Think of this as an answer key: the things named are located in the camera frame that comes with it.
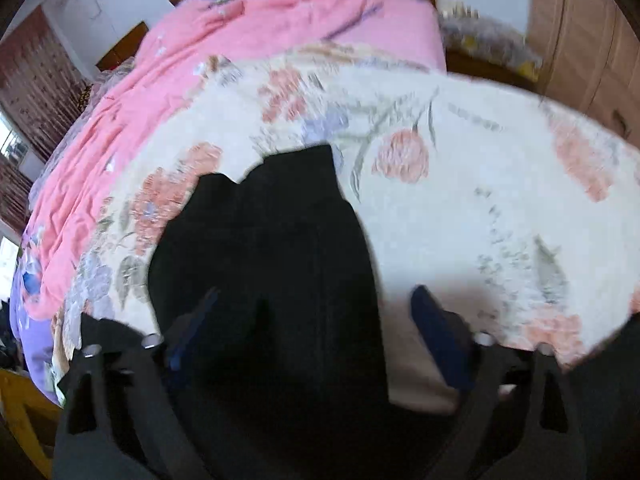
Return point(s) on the floral bed sheet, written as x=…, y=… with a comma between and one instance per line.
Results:
x=480, y=185

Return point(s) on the pink pillow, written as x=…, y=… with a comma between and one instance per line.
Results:
x=400, y=35

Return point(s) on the pink quilt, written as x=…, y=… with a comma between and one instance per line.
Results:
x=165, y=85

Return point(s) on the black pants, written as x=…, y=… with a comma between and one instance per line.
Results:
x=270, y=270

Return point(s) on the wooden wardrobe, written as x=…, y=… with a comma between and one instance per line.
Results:
x=585, y=35

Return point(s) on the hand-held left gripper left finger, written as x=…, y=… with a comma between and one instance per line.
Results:
x=192, y=327

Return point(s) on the red patterned curtain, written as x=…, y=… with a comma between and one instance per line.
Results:
x=35, y=75

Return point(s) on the yellow wooden stool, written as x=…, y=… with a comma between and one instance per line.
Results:
x=25, y=410

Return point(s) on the nightstand with patterned cloth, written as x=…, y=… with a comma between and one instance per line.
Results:
x=487, y=35

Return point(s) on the wooden bedside cabinet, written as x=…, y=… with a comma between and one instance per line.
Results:
x=125, y=47

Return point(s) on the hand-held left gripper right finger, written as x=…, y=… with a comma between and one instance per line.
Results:
x=442, y=340

